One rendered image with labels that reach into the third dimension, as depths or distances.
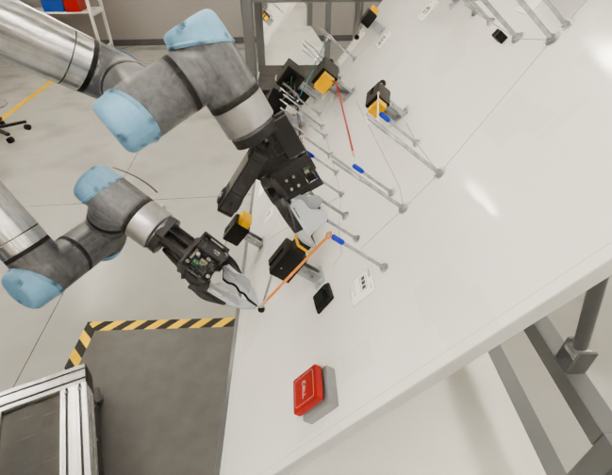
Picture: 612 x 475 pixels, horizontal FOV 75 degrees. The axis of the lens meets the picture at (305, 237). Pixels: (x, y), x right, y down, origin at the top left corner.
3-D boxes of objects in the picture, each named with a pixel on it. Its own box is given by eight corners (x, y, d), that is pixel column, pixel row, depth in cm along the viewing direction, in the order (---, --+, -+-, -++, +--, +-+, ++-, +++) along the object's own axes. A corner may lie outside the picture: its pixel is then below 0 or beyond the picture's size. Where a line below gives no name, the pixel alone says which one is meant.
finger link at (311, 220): (342, 240, 63) (314, 191, 59) (309, 257, 63) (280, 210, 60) (339, 233, 65) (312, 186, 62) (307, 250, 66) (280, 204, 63)
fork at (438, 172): (446, 172, 56) (372, 113, 50) (437, 181, 57) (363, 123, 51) (442, 165, 57) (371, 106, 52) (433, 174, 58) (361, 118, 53)
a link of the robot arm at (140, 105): (116, 137, 57) (179, 94, 59) (140, 167, 49) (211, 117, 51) (75, 88, 51) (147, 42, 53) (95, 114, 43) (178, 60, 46)
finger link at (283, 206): (304, 233, 60) (273, 184, 57) (294, 237, 60) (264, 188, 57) (302, 221, 64) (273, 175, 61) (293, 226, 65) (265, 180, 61)
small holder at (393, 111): (408, 88, 79) (382, 65, 76) (407, 116, 73) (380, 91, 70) (391, 103, 82) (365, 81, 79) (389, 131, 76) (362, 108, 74)
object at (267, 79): (256, 107, 153) (254, 90, 149) (260, 80, 181) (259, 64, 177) (341, 106, 154) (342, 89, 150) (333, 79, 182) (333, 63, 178)
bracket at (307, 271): (312, 274, 74) (290, 263, 72) (321, 265, 73) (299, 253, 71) (316, 289, 70) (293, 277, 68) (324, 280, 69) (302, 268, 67)
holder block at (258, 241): (243, 258, 112) (213, 242, 109) (268, 231, 107) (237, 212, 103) (242, 270, 109) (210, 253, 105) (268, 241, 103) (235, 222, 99)
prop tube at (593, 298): (571, 365, 67) (610, 221, 49) (563, 352, 69) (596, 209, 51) (592, 361, 67) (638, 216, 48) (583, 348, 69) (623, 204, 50)
